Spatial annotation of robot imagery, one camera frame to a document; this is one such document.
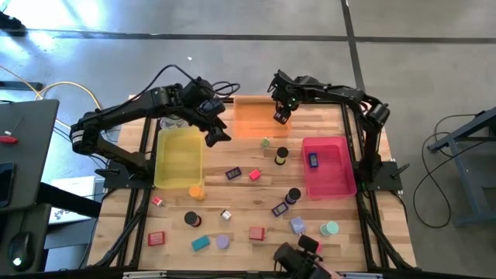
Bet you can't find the black computer mouse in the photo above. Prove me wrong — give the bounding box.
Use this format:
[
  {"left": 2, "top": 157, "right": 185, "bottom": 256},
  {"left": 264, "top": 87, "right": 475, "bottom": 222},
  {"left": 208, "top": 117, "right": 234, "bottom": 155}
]
[{"left": 7, "top": 231, "right": 35, "bottom": 272}]

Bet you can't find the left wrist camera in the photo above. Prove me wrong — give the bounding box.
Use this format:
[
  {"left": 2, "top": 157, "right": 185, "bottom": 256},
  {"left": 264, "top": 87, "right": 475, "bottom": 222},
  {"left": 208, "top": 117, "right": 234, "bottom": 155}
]
[{"left": 199, "top": 96, "right": 226, "bottom": 117}]

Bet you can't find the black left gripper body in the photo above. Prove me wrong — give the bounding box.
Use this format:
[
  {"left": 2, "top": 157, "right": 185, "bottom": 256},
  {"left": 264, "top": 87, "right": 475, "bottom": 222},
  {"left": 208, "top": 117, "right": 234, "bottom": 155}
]
[{"left": 189, "top": 110, "right": 229, "bottom": 135}]

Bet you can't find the red labelled charger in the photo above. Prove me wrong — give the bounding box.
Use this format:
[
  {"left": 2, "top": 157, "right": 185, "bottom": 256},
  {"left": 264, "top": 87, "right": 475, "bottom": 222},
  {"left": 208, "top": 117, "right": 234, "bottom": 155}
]
[{"left": 146, "top": 231, "right": 167, "bottom": 247}]

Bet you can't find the periwinkle wall charger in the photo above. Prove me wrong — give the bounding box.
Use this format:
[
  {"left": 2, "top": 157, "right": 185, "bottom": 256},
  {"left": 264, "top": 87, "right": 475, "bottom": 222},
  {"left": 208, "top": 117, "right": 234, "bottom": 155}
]
[{"left": 289, "top": 215, "right": 308, "bottom": 236}]

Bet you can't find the mint green hourglass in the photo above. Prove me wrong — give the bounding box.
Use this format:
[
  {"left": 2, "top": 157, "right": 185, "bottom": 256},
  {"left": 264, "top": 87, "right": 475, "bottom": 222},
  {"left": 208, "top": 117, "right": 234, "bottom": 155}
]
[{"left": 319, "top": 220, "right": 340, "bottom": 237}]

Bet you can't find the black floor strip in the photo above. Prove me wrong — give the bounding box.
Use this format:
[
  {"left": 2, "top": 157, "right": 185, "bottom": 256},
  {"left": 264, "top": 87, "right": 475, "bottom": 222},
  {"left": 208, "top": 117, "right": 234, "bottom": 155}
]
[{"left": 0, "top": 81, "right": 43, "bottom": 91}]

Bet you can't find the orange translucent plastic bin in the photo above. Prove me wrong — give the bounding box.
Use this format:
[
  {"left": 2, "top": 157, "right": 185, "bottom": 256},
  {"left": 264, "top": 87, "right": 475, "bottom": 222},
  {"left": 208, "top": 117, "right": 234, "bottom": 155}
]
[{"left": 232, "top": 95, "right": 292, "bottom": 140}]

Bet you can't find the white printed box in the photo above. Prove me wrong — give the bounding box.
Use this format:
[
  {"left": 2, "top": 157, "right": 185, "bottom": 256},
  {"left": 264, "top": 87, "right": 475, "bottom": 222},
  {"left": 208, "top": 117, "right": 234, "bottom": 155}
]
[{"left": 49, "top": 176, "right": 98, "bottom": 226}]

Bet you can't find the black-capped yellow hourglass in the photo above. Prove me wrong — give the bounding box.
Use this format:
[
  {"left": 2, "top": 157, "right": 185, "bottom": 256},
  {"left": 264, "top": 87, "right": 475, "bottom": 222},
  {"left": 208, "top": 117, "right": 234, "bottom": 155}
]
[{"left": 274, "top": 146, "right": 290, "bottom": 167}]

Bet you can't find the red-handled screwdriver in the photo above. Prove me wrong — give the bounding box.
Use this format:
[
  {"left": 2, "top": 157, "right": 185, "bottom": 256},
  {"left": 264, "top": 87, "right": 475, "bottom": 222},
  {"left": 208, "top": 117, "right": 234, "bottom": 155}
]
[{"left": 0, "top": 115, "right": 22, "bottom": 146}]

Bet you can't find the pink translucent plastic bin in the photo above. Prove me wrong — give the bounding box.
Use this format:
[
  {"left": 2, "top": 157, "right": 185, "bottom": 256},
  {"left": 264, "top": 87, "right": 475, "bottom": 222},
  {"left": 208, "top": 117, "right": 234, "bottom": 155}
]
[{"left": 301, "top": 135, "right": 358, "bottom": 199}]

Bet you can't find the black floor cable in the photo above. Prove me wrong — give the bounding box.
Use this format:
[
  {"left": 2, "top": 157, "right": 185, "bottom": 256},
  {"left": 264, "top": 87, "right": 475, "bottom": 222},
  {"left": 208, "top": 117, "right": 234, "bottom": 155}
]
[{"left": 412, "top": 112, "right": 487, "bottom": 229}]

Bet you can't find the black-capped purple hourglass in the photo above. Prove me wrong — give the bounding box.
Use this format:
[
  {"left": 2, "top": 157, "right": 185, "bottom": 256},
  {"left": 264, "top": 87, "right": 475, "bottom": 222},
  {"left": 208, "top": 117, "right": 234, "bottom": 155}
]
[{"left": 284, "top": 187, "right": 302, "bottom": 205}]

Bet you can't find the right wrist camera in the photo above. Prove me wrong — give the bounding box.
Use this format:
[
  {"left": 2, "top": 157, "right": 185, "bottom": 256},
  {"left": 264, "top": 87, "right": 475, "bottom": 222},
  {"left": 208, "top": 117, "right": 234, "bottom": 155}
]
[{"left": 268, "top": 70, "right": 290, "bottom": 96}]

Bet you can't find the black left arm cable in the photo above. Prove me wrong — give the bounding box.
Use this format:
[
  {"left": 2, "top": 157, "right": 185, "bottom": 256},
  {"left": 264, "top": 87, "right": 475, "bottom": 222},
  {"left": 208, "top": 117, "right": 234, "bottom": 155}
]
[{"left": 126, "top": 64, "right": 241, "bottom": 104}]

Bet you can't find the person's foot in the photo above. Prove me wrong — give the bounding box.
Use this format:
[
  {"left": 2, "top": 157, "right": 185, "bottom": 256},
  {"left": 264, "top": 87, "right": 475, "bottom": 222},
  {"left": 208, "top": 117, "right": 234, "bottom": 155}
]
[{"left": 0, "top": 10, "right": 27, "bottom": 38}]

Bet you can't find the grey desk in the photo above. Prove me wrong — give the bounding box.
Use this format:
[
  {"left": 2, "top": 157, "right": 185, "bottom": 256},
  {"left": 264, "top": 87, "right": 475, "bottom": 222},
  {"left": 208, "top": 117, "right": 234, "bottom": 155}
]
[{"left": 0, "top": 98, "right": 60, "bottom": 212}]

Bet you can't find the orange hourglass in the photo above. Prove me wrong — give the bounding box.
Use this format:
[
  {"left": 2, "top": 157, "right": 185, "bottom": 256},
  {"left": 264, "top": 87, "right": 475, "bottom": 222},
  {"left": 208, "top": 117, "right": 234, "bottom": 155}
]
[{"left": 188, "top": 184, "right": 207, "bottom": 202}]

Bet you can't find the teal flat charger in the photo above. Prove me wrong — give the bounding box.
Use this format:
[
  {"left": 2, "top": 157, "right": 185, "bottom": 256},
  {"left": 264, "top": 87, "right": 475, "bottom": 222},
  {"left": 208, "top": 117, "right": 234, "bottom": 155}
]
[{"left": 191, "top": 234, "right": 212, "bottom": 253}]

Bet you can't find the yellow translucent plastic bin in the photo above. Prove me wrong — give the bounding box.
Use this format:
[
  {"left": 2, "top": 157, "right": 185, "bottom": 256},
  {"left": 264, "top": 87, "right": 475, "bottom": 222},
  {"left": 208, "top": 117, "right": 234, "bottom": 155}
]
[{"left": 153, "top": 126, "right": 205, "bottom": 190}]

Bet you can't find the blue metal stand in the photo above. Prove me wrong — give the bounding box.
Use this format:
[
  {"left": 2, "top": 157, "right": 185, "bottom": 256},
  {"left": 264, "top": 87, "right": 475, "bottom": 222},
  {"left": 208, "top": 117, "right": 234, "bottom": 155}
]
[{"left": 427, "top": 106, "right": 496, "bottom": 229}]

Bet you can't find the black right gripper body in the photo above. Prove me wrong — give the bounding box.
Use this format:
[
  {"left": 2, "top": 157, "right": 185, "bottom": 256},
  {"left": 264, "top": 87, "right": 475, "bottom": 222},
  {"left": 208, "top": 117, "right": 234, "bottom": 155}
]
[{"left": 275, "top": 77, "right": 311, "bottom": 113}]

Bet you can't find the yellow cable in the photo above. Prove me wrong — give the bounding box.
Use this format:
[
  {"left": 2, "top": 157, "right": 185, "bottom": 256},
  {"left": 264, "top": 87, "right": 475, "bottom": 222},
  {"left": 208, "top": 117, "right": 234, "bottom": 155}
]
[{"left": 0, "top": 64, "right": 104, "bottom": 131}]

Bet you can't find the black desk crossbar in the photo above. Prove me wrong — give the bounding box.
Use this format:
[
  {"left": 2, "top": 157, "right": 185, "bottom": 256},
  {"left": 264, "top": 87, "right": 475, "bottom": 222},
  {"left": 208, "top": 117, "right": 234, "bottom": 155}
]
[{"left": 37, "top": 181, "right": 102, "bottom": 219}]

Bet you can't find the red wall charger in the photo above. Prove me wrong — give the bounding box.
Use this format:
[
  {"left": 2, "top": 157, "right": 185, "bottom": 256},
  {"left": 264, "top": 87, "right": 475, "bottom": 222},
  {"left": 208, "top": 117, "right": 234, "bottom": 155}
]
[{"left": 248, "top": 226, "right": 267, "bottom": 242}]

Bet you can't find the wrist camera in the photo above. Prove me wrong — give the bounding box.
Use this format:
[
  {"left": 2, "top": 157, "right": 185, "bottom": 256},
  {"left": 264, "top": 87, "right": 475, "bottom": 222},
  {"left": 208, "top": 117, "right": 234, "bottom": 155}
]
[
  {"left": 199, "top": 96, "right": 226, "bottom": 117},
  {"left": 268, "top": 70, "right": 290, "bottom": 96}
]

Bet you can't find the black phone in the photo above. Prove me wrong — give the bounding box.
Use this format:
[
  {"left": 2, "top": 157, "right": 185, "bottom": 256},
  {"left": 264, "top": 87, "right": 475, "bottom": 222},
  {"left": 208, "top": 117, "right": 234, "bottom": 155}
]
[{"left": 0, "top": 161, "right": 16, "bottom": 209}]

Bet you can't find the white bar light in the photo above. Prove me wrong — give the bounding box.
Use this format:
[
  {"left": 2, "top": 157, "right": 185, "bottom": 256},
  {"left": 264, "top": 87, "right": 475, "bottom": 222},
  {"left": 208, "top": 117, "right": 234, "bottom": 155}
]
[
  {"left": 339, "top": 272, "right": 384, "bottom": 279},
  {"left": 122, "top": 270, "right": 167, "bottom": 279}
]

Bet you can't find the black aluminium table frame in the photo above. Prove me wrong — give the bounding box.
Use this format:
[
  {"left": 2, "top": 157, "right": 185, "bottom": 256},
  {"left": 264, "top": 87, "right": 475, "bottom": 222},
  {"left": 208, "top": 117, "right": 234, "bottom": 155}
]
[{"left": 87, "top": 95, "right": 418, "bottom": 272}]

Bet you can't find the black-capped red hourglass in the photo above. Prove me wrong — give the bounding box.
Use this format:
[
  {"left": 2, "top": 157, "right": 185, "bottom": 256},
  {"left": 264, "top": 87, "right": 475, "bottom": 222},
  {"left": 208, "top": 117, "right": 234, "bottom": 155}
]
[{"left": 183, "top": 210, "right": 203, "bottom": 229}]

